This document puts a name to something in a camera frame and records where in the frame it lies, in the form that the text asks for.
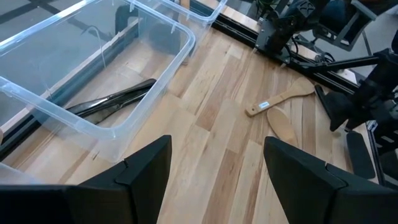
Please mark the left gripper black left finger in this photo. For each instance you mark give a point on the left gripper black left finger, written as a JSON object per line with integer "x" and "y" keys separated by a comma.
{"x": 62, "y": 205}

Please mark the black metal kitchen tongs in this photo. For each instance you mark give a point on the black metal kitchen tongs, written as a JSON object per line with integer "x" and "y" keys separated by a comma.
{"x": 102, "y": 113}
{"x": 124, "y": 91}

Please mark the wooden spatula with round head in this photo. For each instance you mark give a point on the wooden spatula with round head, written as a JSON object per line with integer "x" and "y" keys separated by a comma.
{"x": 298, "y": 88}

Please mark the black plastic spatula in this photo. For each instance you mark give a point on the black plastic spatula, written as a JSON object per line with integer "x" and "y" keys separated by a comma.
{"x": 360, "y": 155}

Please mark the wooden spoon with oval head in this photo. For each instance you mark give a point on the wooden spoon with oval head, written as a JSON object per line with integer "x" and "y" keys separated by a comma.
{"x": 281, "y": 124}

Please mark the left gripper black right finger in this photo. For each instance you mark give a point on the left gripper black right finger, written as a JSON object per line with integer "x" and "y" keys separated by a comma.
{"x": 320, "y": 196}

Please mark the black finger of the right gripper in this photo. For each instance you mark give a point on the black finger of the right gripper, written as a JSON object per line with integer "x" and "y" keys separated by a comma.
{"x": 337, "y": 109}
{"x": 353, "y": 116}

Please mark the grey office chair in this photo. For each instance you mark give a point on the grey office chair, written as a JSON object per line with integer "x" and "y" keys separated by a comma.
{"x": 363, "y": 9}

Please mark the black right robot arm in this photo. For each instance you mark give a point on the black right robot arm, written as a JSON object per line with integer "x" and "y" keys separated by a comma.
{"x": 275, "y": 37}

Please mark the clear plastic storage bin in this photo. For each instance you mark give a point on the clear plastic storage bin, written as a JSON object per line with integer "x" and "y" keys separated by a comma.
{"x": 12, "y": 175}
{"x": 46, "y": 105}
{"x": 199, "y": 31}

